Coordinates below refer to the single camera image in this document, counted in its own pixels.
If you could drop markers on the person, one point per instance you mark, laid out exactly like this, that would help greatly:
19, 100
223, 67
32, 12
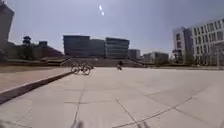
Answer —
119, 65

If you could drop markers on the wide stone steps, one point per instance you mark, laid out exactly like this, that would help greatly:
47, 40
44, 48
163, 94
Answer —
103, 62

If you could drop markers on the wide dark building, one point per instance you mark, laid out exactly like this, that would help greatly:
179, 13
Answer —
96, 46

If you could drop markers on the small grey building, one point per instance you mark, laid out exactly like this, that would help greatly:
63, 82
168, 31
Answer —
134, 54

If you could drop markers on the parked bicycles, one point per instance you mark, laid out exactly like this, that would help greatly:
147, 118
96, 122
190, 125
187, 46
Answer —
81, 68

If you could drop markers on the grey slab plaza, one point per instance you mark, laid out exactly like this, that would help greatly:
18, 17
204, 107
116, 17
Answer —
133, 93

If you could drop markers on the low grey building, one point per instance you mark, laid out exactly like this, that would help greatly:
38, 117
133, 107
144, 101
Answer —
155, 57

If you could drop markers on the low dark building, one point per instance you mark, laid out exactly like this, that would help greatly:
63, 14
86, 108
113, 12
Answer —
50, 52

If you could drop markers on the robot's own part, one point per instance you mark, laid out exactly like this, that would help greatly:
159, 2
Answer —
143, 125
77, 125

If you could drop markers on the dark stone kerb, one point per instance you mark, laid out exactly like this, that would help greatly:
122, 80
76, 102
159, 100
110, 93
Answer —
30, 86

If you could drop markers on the tree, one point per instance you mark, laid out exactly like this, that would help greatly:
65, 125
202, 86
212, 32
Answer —
26, 46

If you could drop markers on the reddish paved ground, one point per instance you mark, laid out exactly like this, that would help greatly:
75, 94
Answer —
23, 78

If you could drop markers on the white building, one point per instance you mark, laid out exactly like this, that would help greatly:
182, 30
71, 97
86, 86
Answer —
203, 43

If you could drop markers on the tall grey building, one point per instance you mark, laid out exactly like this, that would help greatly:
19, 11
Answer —
6, 23

